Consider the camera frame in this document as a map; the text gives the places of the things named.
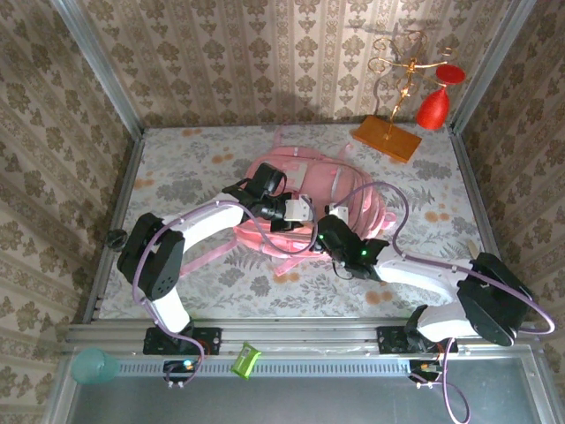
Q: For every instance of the pink backpack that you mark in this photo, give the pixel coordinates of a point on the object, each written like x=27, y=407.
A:
x=318, y=172

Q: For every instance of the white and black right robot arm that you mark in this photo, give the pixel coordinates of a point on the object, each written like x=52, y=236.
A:
x=419, y=274

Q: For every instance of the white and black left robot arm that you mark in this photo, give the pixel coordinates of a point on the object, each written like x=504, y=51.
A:
x=207, y=221

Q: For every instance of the beige wooden stick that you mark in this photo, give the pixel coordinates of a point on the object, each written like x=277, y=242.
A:
x=473, y=249

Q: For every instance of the green packet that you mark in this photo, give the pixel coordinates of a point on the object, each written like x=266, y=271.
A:
x=245, y=361

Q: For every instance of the black electronics board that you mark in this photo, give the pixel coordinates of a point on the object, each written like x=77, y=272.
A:
x=424, y=368
x=176, y=368

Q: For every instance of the small bottle with black cap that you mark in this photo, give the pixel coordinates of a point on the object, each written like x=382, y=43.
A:
x=117, y=238

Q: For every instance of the red wine glass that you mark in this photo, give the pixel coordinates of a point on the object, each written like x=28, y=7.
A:
x=434, y=110

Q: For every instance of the teal plastic cup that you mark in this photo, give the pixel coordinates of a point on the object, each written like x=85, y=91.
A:
x=92, y=365

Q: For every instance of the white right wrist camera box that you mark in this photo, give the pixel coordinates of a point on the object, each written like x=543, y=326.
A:
x=337, y=212

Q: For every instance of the aluminium front frame rail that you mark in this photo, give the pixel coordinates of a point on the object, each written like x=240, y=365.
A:
x=309, y=335

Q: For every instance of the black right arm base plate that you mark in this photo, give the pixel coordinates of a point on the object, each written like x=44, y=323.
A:
x=388, y=340

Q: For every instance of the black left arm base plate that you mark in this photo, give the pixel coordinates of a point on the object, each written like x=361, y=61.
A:
x=212, y=340

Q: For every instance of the aluminium side rail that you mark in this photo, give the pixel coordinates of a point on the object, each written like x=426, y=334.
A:
x=128, y=185
x=471, y=185

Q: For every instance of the aluminium corner post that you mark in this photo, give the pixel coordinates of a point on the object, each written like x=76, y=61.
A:
x=98, y=66
x=491, y=66

